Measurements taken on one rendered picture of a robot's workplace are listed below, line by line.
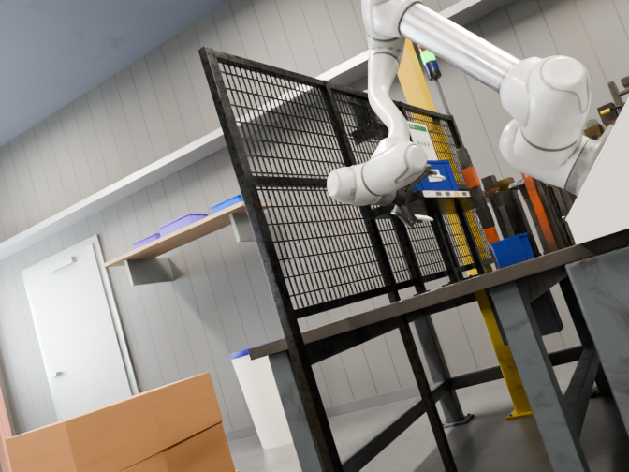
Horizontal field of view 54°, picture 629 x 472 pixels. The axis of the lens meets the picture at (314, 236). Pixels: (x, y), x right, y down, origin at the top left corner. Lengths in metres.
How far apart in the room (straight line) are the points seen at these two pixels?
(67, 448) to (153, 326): 3.41
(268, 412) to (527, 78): 3.31
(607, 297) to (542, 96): 0.53
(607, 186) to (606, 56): 2.90
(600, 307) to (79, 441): 1.91
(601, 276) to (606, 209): 0.18
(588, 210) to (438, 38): 0.62
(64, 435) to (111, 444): 0.23
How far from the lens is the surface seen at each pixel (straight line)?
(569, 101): 1.65
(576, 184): 1.83
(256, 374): 4.46
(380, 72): 2.00
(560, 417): 1.86
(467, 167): 2.55
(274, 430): 4.52
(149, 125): 5.98
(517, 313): 1.82
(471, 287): 1.79
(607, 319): 1.74
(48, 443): 2.71
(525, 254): 2.18
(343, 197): 1.72
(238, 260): 5.32
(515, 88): 1.70
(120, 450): 2.80
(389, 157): 1.63
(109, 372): 6.35
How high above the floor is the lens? 0.70
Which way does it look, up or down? 8 degrees up
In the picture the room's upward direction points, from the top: 18 degrees counter-clockwise
